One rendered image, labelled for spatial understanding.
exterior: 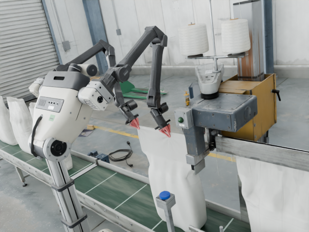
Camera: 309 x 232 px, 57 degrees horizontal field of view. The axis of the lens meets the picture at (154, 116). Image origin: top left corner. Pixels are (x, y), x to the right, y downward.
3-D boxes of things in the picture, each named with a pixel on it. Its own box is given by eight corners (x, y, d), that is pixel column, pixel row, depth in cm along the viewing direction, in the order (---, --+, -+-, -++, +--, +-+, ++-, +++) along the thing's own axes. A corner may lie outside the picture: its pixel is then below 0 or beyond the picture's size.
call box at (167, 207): (156, 206, 158) (154, 197, 156) (165, 199, 164) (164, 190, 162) (167, 211, 153) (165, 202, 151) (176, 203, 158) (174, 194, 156)
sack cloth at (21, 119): (16, 151, 378) (-3, 100, 353) (31, 144, 393) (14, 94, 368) (32, 158, 347) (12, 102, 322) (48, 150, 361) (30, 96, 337)
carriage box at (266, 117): (214, 137, 171) (209, 87, 161) (240, 117, 193) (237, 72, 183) (254, 145, 155) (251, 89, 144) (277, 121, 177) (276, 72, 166)
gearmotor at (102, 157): (85, 164, 332) (82, 153, 327) (95, 158, 342) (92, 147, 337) (100, 170, 312) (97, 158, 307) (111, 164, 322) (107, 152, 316)
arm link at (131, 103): (113, 102, 205) (117, 99, 198) (126, 95, 210) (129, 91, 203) (123, 116, 206) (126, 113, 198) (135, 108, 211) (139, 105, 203)
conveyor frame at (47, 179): (-13, 149, 430) (-16, 141, 425) (18, 136, 462) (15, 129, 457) (64, 194, 278) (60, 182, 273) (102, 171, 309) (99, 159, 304)
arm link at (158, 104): (145, 99, 177) (155, 100, 171) (157, 93, 184) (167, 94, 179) (148, 116, 181) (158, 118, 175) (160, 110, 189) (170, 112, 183)
